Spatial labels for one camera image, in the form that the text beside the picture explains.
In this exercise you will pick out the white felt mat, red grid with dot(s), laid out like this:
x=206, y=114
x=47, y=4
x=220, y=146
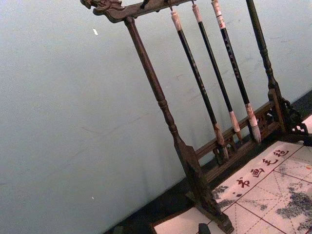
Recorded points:
x=268, y=195

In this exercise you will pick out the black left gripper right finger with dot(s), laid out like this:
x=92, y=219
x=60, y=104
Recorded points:
x=204, y=229

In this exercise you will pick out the black brush, dark brown tip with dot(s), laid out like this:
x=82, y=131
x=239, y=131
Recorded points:
x=195, y=70

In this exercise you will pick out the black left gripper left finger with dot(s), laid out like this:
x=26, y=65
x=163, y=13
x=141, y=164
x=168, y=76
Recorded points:
x=119, y=230

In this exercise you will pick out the dark wooden brush rack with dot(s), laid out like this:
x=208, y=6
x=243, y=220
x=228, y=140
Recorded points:
x=189, y=156

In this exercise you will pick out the black brush, red white label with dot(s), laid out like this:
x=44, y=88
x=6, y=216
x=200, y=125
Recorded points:
x=234, y=63

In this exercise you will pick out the black brush, small tan tip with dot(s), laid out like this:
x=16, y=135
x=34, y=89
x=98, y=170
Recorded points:
x=214, y=61

